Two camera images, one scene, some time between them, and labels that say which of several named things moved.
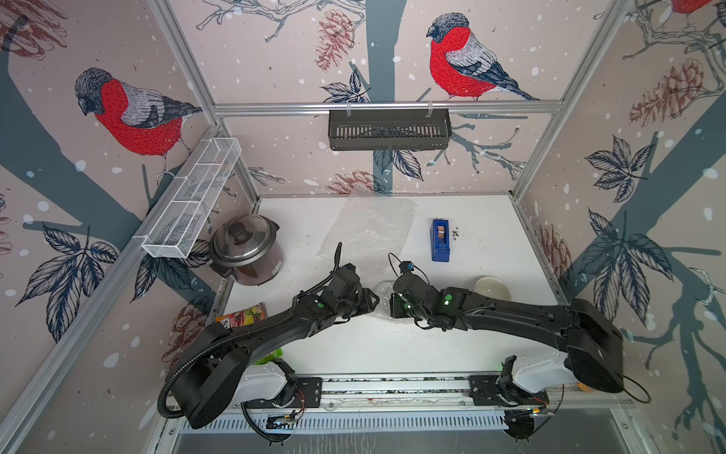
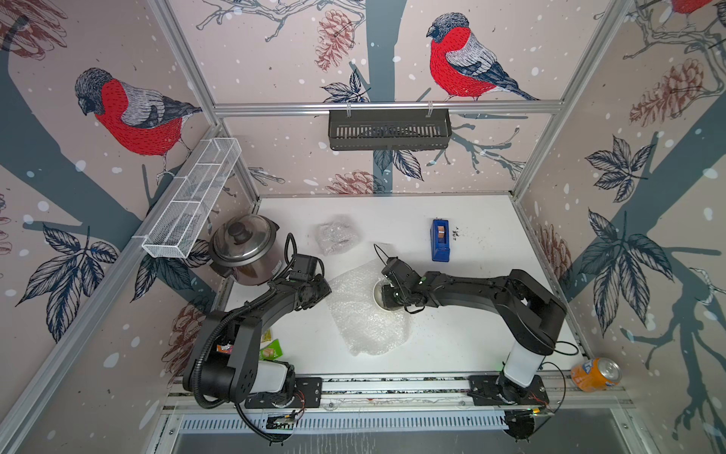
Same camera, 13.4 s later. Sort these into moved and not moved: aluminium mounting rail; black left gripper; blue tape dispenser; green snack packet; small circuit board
Moved: black left gripper
Not moved: green snack packet; small circuit board; blue tape dispenser; aluminium mounting rail
